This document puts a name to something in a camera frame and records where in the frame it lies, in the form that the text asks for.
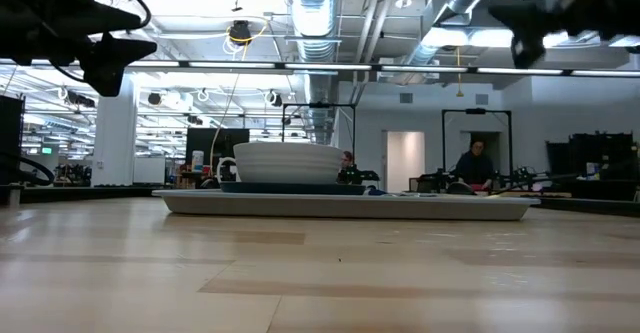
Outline white looped cable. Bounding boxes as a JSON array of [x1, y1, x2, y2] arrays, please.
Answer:
[[215, 156, 241, 184]]

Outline overhead light bar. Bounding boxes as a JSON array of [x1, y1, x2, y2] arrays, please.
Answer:
[[0, 58, 640, 79]]

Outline dark teal plate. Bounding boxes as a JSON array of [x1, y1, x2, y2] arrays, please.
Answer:
[[218, 181, 368, 197]]

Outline white pillar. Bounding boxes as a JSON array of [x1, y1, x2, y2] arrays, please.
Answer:
[[91, 72, 139, 189]]

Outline black background rig frame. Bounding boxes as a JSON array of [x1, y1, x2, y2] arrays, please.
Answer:
[[440, 107, 515, 175], [281, 101, 358, 163]]

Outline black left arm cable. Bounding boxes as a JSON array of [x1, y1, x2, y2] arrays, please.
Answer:
[[102, 0, 153, 30]]

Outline white cabinet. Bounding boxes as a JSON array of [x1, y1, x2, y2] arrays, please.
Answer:
[[131, 156, 168, 186]]

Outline white bowl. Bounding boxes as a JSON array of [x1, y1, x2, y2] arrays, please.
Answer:
[[232, 141, 346, 186]]

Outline black monitor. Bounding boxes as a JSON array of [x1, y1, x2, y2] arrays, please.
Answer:
[[185, 127, 251, 174]]

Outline black overhead camera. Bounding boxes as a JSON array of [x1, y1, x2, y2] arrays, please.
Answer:
[[227, 18, 254, 48]]

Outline grey plastic tray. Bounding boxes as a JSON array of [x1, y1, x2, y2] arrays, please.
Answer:
[[151, 188, 542, 223]]

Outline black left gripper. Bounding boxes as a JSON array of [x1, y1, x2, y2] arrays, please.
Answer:
[[0, 0, 159, 99]]

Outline black stacked crates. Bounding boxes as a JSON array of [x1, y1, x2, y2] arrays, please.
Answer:
[[544, 131, 640, 183]]

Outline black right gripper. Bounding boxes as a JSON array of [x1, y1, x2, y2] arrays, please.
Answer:
[[486, 0, 640, 70]]

